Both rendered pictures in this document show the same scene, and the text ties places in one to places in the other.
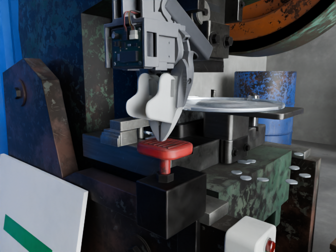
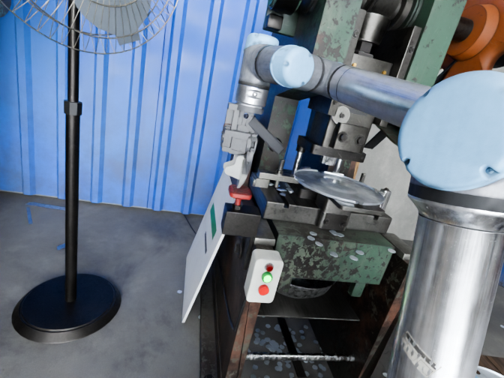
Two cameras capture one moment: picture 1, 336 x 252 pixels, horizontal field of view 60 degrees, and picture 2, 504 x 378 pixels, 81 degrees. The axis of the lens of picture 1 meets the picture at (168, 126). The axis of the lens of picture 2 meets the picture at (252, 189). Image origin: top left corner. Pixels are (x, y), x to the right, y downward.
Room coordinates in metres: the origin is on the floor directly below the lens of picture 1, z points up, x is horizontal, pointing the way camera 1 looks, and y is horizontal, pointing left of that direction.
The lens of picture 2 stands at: (-0.19, -0.45, 1.03)
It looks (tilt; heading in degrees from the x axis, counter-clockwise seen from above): 19 degrees down; 35
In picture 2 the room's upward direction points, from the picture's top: 13 degrees clockwise
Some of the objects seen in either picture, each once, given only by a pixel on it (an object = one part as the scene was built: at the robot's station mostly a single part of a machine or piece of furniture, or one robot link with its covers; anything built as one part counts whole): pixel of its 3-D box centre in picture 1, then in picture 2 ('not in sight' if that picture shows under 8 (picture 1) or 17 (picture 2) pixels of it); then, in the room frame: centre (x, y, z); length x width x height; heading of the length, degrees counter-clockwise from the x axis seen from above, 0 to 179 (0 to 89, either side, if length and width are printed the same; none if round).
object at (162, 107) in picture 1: (161, 109); (235, 172); (0.37, 0.01, 0.81); 0.06 x 0.03 x 0.09; 139
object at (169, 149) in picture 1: (164, 167); (238, 202); (0.40, 0.00, 0.72); 0.07 x 0.06 x 0.08; 49
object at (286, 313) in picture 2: not in sight; (289, 279); (0.81, -0.03, 0.31); 0.43 x 0.42 x 0.01; 139
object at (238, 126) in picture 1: (238, 132); (337, 210); (0.69, -0.17, 0.72); 0.25 x 0.14 x 0.14; 49
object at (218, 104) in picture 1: (221, 103); (337, 185); (0.72, -0.13, 0.78); 0.29 x 0.29 x 0.01
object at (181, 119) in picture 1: (183, 109); not in sight; (0.80, -0.04, 0.76); 0.15 x 0.09 x 0.05; 139
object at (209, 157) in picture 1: (181, 139); (314, 200); (0.80, -0.04, 0.68); 0.45 x 0.30 x 0.06; 139
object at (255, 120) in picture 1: (253, 109); (382, 201); (0.85, -0.25, 0.75); 0.03 x 0.03 x 0.10; 49
